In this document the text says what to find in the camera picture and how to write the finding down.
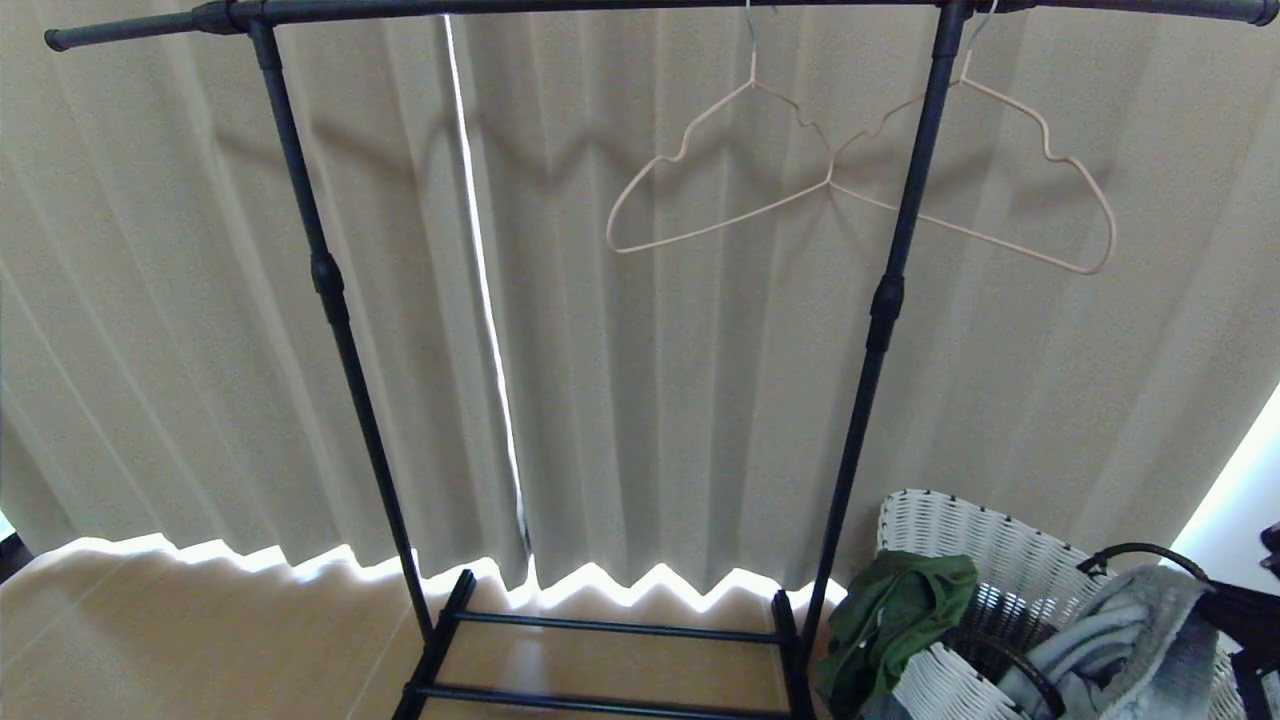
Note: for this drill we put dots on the pale grey shorts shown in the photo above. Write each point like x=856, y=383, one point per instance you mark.
x=1150, y=620

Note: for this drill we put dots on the pink clothes hanger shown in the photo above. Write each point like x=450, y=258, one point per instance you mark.
x=752, y=72
x=965, y=70

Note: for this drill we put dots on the white laundry basket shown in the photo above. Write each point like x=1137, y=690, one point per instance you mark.
x=980, y=550

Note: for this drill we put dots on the beige curtain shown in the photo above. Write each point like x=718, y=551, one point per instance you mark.
x=150, y=300

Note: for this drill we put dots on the black clothes rack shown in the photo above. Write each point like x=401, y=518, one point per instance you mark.
x=885, y=310

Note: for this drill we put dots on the green garment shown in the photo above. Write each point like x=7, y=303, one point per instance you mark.
x=890, y=620

